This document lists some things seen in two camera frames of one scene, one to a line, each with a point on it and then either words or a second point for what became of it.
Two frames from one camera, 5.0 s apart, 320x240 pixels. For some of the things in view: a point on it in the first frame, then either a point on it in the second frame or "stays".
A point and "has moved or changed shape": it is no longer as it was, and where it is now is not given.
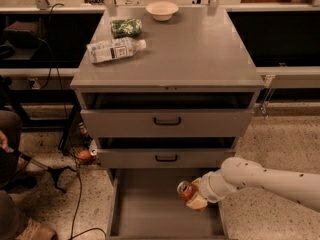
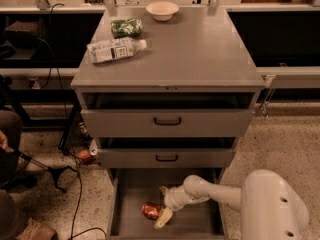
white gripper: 206,186 -> 172,198
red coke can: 185,189 has moved or changed shape
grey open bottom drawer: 143,204 stays
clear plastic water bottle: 112,49 stays
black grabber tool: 53,171 stays
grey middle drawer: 161,153 stays
